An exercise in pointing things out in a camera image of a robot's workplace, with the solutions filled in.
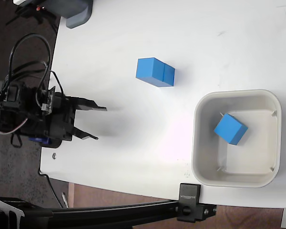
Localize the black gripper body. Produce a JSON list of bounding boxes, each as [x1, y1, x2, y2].
[[47, 92, 77, 142]]

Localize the black six-joint robot arm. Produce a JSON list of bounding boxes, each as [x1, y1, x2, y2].
[[0, 80, 62, 146]]

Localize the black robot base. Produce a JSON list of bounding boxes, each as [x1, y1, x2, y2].
[[28, 136, 63, 148]]

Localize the white square plastic bin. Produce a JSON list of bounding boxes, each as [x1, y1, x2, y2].
[[191, 89, 282, 188]]

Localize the gray monitor stand base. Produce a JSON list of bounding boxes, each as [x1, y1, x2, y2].
[[45, 0, 94, 29]]

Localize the black tripod with red light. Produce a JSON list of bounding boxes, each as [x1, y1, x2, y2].
[[5, 4, 61, 32]]

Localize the black table clamp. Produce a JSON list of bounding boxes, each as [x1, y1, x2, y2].
[[176, 183, 216, 223]]

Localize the green camera circuit board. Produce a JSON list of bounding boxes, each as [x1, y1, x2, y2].
[[41, 86, 57, 114]]

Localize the thin black cable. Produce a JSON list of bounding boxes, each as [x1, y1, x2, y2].
[[39, 169, 63, 208]]

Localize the black looping cable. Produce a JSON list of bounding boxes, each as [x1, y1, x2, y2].
[[9, 33, 64, 96]]

